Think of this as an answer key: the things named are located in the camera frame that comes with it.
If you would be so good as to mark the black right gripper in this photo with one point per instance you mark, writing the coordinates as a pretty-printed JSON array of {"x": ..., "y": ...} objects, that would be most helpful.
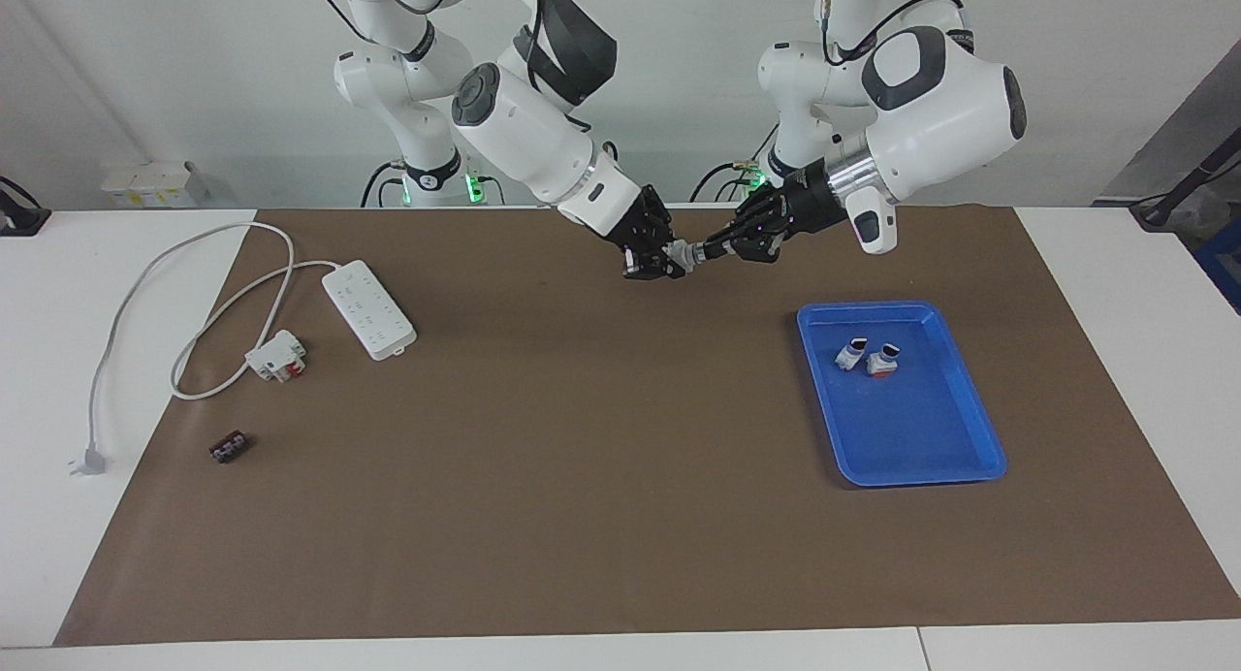
[{"x": 645, "y": 223}]

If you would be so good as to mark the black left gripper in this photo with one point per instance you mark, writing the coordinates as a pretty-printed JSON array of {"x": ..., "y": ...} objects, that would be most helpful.
[{"x": 812, "y": 206}]

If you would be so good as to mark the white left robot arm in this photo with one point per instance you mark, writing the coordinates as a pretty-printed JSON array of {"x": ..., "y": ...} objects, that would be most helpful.
[{"x": 950, "y": 118}]

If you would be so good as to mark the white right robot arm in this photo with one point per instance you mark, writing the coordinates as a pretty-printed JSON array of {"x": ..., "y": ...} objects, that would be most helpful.
[{"x": 524, "y": 138}]

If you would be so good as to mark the white plug adapter left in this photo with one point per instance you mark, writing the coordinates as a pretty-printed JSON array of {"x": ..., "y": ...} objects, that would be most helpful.
[{"x": 851, "y": 354}]

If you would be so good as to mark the white plug adapter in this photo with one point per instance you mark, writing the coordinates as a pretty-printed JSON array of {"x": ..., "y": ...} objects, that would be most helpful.
[
  {"x": 851, "y": 354},
  {"x": 883, "y": 361}
]

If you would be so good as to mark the white plug adapter right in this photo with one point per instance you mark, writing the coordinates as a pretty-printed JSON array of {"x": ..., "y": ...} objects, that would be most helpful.
[{"x": 883, "y": 361}]

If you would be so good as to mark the brown table mat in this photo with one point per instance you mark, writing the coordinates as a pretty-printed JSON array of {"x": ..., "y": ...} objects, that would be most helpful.
[{"x": 582, "y": 477}]

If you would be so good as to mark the blue plastic tray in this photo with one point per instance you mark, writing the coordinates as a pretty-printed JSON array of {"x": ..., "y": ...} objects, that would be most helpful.
[{"x": 921, "y": 429}]

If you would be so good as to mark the white power strip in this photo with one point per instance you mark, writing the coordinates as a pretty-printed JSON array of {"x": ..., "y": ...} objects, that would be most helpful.
[{"x": 370, "y": 310}]

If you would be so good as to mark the white red circuit breaker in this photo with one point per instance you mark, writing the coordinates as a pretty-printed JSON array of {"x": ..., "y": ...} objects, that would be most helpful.
[{"x": 275, "y": 356}]

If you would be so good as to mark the black stand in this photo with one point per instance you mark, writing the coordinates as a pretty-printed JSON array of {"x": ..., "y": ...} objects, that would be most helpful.
[{"x": 1188, "y": 181}]

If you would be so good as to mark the blue crate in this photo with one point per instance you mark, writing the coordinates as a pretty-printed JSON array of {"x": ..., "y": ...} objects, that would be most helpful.
[{"x": 1224, "y": 264}]

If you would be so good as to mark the small black terminal block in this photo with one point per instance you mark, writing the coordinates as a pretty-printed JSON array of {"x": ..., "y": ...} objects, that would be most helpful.
[{"x": 230, "y": 448}]

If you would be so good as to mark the white cardboard box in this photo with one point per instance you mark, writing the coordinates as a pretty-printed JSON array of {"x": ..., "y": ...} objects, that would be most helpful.
[{"x": 155, "y": 184}]

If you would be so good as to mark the black clamp mount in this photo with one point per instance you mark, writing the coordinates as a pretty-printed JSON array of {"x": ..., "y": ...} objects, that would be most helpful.
[{"x": 19, "y": 215}]

